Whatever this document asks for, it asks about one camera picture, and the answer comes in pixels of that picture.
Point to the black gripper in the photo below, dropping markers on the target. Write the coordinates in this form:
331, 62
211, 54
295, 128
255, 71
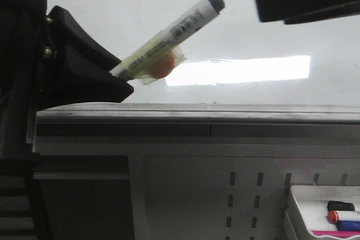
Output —
79, 73

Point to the white black whiteboard marker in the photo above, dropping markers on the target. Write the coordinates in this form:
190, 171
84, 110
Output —
160, 55

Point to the white whiteboard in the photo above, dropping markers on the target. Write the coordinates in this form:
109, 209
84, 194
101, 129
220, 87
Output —
236, 59

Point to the dark cabinet unit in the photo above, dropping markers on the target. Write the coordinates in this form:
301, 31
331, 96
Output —
87, 197

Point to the white slotted shelf panel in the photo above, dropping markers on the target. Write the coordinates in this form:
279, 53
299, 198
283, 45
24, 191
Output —
180, 194

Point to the white plastic tray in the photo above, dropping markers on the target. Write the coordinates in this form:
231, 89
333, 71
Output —
307, 209

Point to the red capped marker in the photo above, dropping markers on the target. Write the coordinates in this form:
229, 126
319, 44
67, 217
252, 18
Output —
335, 216

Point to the blue capped marker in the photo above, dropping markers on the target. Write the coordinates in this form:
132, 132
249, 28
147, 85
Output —
348, 225

